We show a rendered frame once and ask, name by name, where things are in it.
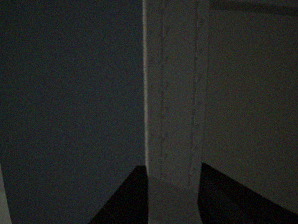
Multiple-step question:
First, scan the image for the grey rectangular picture frame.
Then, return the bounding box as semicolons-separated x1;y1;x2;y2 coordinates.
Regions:
142;0;298;224

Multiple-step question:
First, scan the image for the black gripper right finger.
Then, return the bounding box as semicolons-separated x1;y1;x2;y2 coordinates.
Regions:
198;163;298;224

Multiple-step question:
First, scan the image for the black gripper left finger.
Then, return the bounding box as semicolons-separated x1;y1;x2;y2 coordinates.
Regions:
88;165;149;224

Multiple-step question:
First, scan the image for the dark grey flat board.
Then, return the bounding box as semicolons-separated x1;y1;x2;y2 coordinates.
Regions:
0;0;145;224

